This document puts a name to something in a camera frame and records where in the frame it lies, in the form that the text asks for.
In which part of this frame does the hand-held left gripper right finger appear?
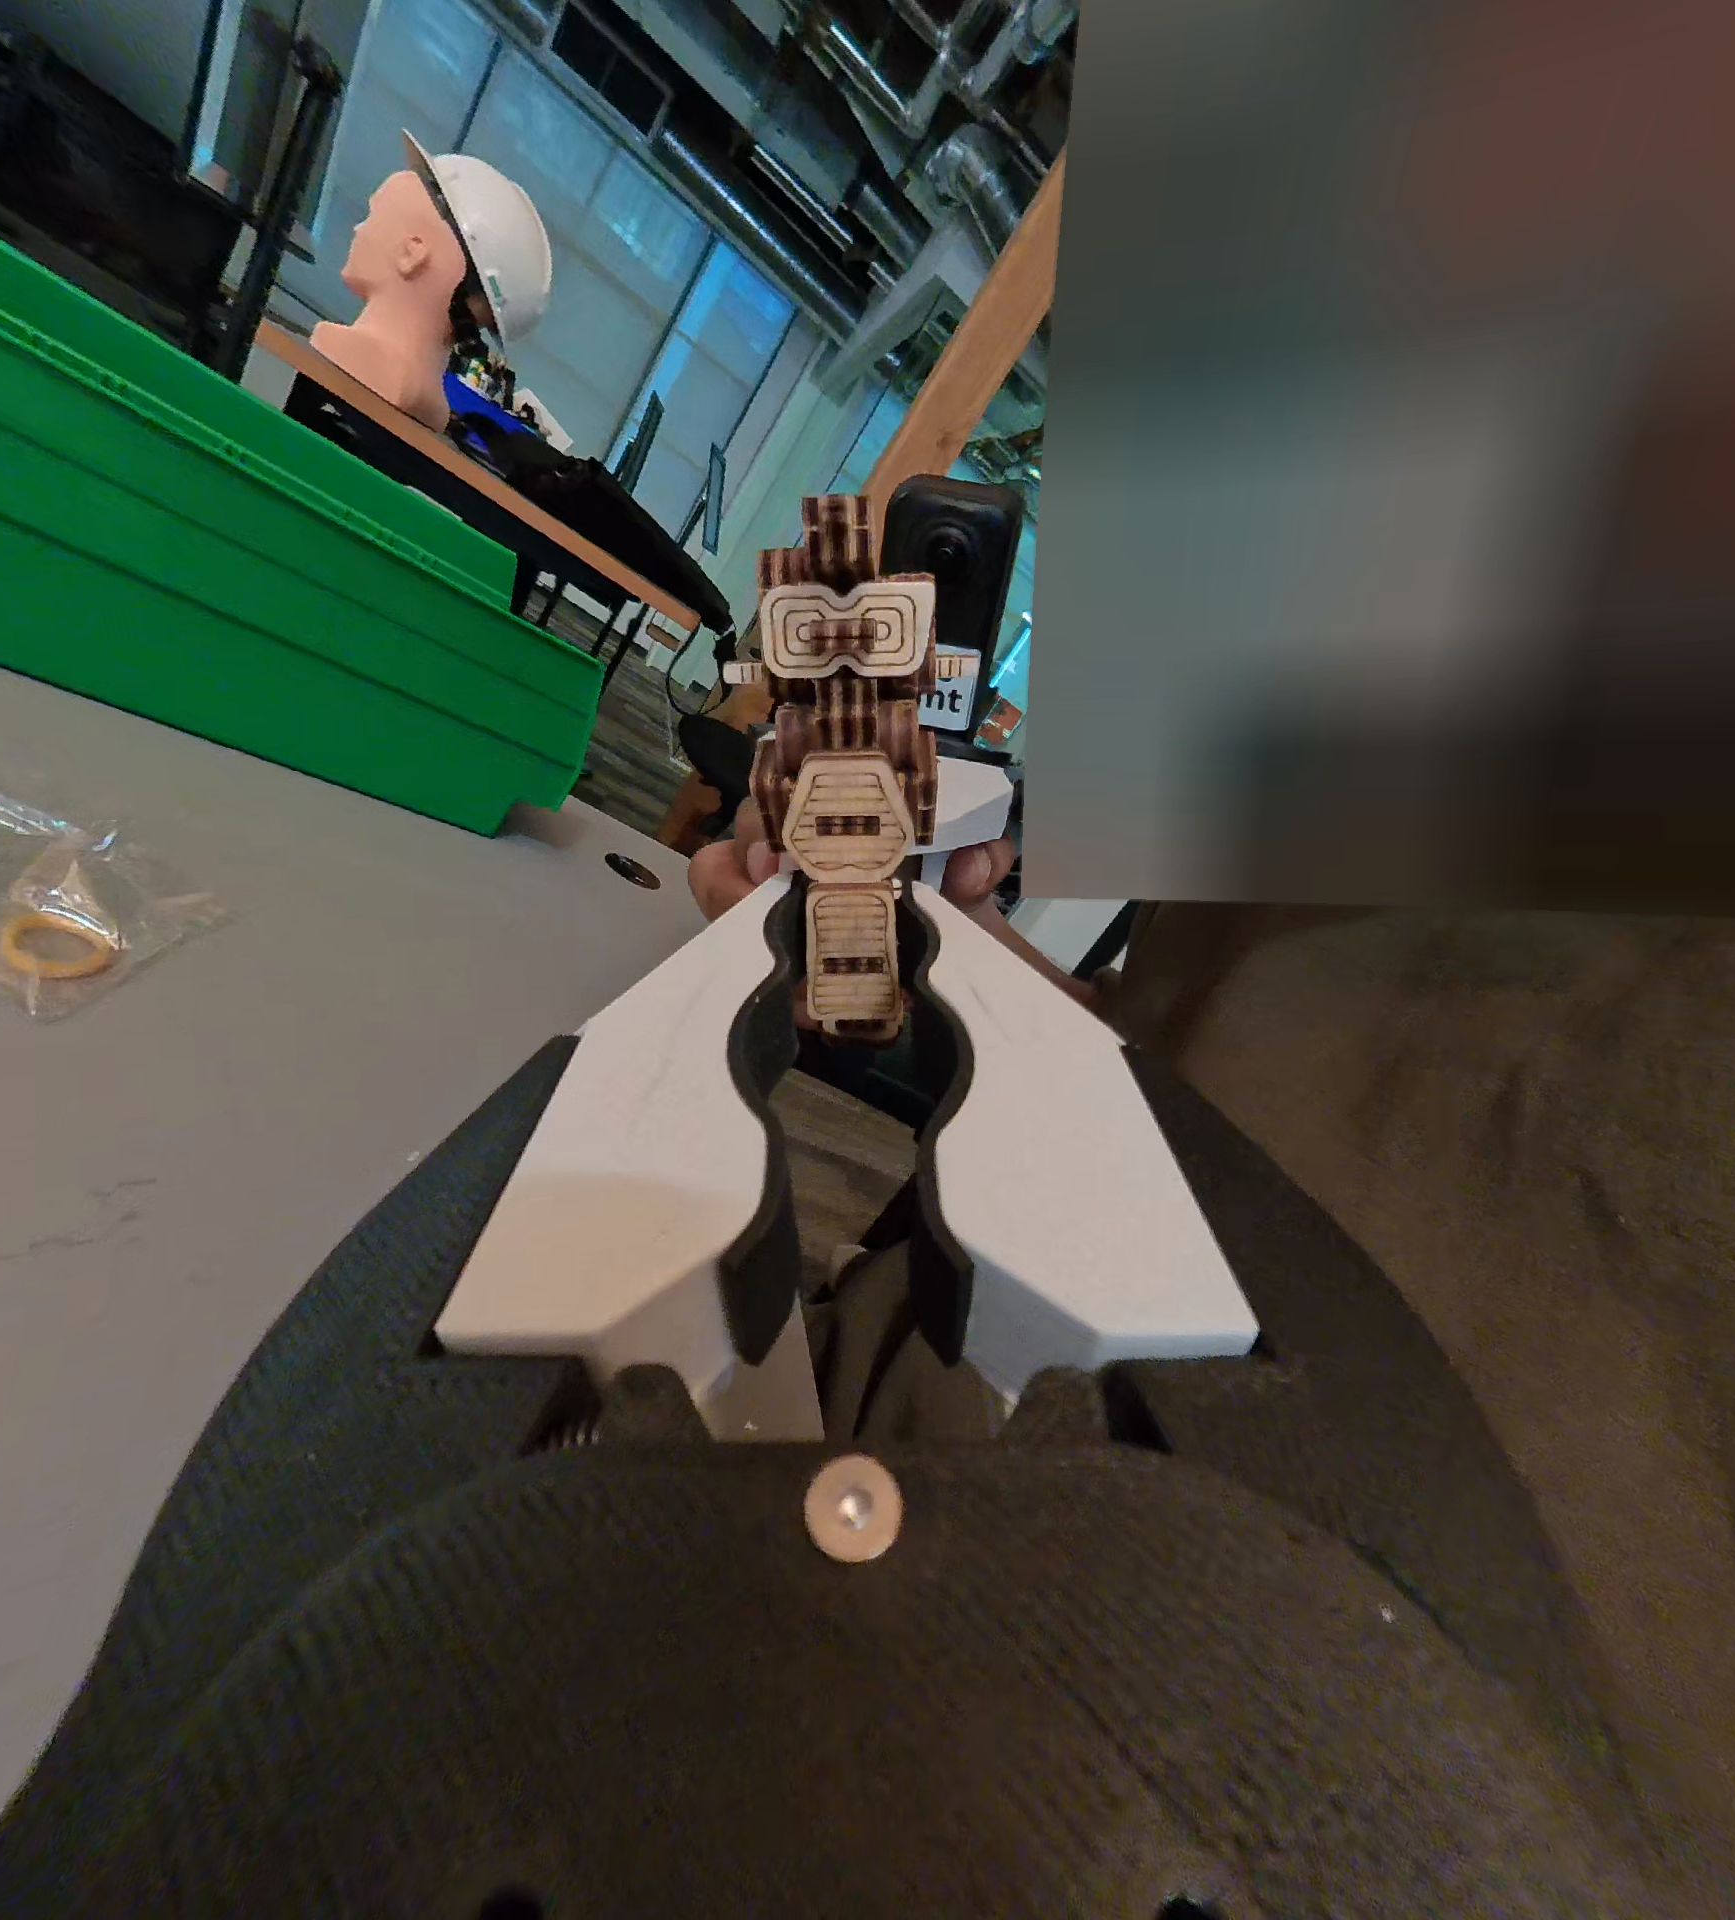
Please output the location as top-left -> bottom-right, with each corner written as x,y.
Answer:
898,883 -> 1260,1419

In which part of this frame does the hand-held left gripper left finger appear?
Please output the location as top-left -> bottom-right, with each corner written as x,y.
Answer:
432,876 -> 828,1445

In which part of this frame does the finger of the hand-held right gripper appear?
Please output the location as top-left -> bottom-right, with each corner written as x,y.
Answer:
924,759 -> 1018,856

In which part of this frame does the wooden model vehicle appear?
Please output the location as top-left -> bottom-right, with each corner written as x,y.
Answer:
723,495 -> 947,1039

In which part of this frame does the person's right forearm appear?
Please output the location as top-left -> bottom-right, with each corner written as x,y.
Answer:
978,895 -> 1129,1039

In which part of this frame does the grey desk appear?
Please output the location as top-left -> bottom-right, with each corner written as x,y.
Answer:
0,633 -> 792,1920

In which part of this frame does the person's right hand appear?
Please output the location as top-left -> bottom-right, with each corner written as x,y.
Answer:
685,831 -> 1025,922

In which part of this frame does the wooden ceiling beam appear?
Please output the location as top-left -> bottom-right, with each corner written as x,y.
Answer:
864,148 -> 1069,522

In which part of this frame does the cluster of metal ceiling pipes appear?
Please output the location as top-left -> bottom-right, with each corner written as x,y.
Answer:
511,0 -> 1080,364

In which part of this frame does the person's brown shirt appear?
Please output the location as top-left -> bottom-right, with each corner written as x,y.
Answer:
1122,901 -> 1735,1920

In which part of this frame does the mannequin head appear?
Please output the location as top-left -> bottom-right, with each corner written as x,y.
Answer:
308,168 -> 472,440

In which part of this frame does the tan rubber band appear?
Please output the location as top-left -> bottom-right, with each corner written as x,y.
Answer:
0,913 -> 119,982

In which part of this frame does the green plastic bin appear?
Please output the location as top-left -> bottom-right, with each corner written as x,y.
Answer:
0,200 -> 604,833

